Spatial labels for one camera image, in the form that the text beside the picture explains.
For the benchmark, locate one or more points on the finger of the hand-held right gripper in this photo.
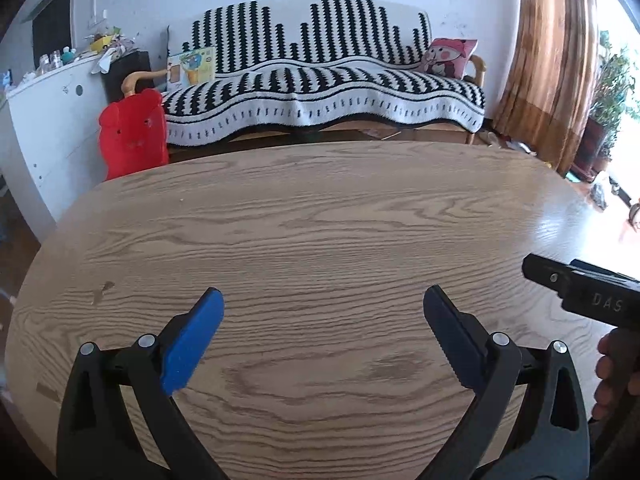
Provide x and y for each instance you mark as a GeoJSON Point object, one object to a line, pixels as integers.
{"type": "Point", "coordinates": [545, 272]}
{"type": "Point", "coordinates": [600, 269]}

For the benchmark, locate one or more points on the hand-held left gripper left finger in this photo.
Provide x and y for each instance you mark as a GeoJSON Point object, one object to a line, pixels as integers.
{"type": "Point", "coordinates": [192, 340]}

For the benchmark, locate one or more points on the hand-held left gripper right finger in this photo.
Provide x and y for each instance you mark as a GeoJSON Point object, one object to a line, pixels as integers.
{"type": "Point", "coordinates": [452, 332]}

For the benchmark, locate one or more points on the person's right hand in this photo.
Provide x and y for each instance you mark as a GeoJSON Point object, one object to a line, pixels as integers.
{"type": "Point", "coordinates": [612, 365]}

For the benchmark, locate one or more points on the potted green plant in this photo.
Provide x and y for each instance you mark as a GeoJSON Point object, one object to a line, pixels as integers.
{"type": "Point", "coordinates": [610, 100]}

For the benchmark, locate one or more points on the brown curtain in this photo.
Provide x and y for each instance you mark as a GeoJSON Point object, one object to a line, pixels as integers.
{"type": "Point", "coordinates": [550, 60]}

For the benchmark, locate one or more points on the red plastic chair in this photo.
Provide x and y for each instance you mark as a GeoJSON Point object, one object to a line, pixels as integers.
{"type": "Point", "coordinates": [132, 135]}

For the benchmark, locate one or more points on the wooden sofa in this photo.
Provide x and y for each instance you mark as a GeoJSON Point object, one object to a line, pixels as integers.
{"type": "Point", "coordinates": [350, 132]}

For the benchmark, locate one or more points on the pink cartoon cushion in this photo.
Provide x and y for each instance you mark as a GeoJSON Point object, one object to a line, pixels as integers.
{"type": "Point", "coordinates": [447, 57]}

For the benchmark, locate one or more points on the white cabinet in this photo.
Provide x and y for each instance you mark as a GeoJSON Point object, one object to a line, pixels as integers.
{"type": "Point", "coordinates": [55, 135]}

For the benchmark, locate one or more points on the colourful children's book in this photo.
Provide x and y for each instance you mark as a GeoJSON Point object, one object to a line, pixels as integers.
{"type": "Point", "coordinates": [192, 67]}

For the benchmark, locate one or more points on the black speaker box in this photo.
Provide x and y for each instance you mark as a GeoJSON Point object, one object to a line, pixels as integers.
{"type": "Point", "coordinates": [122, 75]}

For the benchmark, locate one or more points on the black white striped blanket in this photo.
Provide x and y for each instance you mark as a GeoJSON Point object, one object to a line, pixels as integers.
{"type": "Point", "coordinates": [325, 85]}

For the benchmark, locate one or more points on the pile of paper crafts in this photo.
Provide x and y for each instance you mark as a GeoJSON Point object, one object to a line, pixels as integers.
{"type": "Point", "coordinates": [107, 45]}

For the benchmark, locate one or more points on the row of small bottles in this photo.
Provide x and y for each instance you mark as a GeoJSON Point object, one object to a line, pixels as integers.
{"type": "Point", "coordinates": [57, 57]}

